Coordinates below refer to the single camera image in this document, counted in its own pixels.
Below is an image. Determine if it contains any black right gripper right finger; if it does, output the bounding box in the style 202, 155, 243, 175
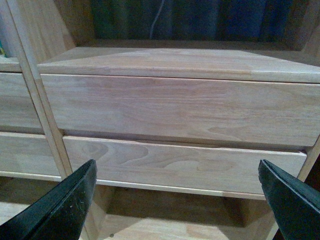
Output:
258, 159, 320, 240

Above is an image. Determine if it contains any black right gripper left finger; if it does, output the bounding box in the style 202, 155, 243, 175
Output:
0, 159, 97, 240

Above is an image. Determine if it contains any lower left wooden drawer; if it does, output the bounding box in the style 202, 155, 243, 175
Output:
0, 132, 60, 176

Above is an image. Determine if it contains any wooden drawer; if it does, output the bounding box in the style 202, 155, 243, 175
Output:
0, 72, 44, 134
63, 136, 307, 200
41, 74, 320, 147
0, 132, 60, 176

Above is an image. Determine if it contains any lower right wooden drawer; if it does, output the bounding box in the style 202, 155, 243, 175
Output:
63, 136, 307, 200

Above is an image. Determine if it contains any upper right wooden drawer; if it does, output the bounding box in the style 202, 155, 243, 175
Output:
41, 74, 320, 147

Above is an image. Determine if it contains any upper left wooden drawer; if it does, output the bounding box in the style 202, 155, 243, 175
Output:
0, 72, 44, 134

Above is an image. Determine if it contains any light wooden bookshelf unit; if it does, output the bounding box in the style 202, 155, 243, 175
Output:
0, 0, 320, 240

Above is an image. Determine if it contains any teal comic idiom book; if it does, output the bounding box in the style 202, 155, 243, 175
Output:
0, 41, 7, 58

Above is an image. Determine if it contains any white cable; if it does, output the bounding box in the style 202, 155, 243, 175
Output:
149, 0, 166, 40

